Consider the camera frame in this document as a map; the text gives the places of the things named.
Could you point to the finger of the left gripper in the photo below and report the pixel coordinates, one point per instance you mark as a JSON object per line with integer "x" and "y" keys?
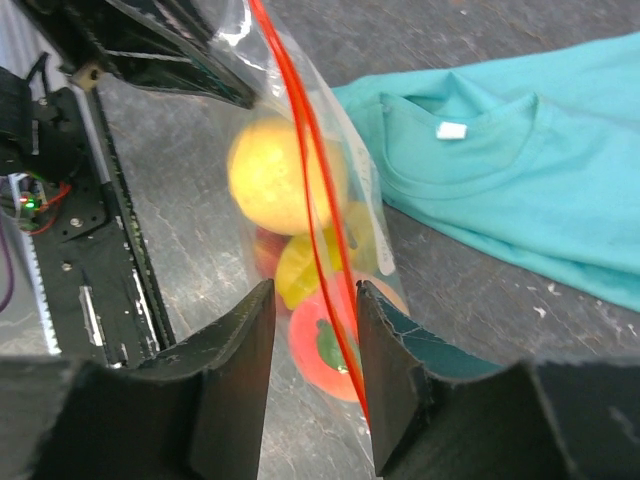
{"x": 152, "y": 45}

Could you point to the yellow fake starfruit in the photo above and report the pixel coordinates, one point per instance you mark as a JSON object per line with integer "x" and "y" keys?
{"x": 296, "y": 276}

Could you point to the teal t-shirt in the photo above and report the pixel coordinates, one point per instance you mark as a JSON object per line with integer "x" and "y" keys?
{"x": 533, "y": 159}

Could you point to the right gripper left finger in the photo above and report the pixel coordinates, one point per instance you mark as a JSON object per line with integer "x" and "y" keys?
{"x": 195, "y": 411}

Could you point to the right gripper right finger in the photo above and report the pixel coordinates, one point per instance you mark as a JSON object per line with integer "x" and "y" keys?
{"x": 437, "y": 412}

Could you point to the fake peach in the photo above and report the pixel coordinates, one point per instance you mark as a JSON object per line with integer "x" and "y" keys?
{"x": 314, "y": 347}

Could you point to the yellow fake lemon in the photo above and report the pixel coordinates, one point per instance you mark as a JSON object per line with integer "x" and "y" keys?
{"x": 266, "y": 179}

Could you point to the fake strawberries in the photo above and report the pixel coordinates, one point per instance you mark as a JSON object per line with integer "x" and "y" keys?
{"x": 267, "y": 248}

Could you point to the clear zip top bag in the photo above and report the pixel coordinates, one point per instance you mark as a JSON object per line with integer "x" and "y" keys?
{"x": 257, "y": 47}

